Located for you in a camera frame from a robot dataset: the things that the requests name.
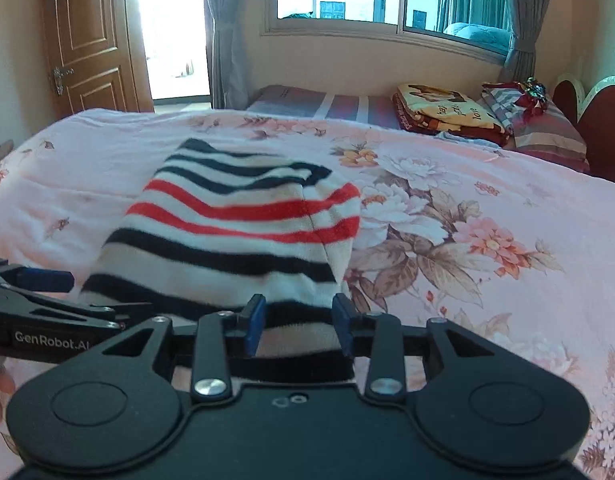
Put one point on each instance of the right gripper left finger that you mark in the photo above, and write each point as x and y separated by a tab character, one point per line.
220	337

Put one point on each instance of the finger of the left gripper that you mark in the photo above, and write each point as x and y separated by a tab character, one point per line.
127	312
33	279

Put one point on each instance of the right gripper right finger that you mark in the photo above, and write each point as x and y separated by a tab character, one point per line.
377	337

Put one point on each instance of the striped knit sweater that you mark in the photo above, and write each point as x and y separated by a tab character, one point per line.
212	228

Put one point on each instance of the pink floral bedspread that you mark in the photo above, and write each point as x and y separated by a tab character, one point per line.
520	251

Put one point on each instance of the brown wooden door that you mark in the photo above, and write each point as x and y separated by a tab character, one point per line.
96	57

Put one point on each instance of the striped bed sheet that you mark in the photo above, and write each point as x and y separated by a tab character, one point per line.
297	102

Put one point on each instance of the yellow red folded blanket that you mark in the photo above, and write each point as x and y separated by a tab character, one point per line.
429	110

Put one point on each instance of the striped pillow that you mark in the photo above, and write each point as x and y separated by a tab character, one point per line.
547	135

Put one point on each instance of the red white headboard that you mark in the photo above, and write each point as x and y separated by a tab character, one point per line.
592	113

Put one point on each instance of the grey left curtain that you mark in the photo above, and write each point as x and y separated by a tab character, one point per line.
224	53

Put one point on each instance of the grey curtain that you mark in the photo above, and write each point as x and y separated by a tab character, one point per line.
224	53
527	19

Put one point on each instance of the window with sliding panes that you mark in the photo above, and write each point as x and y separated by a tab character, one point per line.
478	26

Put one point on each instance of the grey right curtain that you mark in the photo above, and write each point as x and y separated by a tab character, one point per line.
527	19

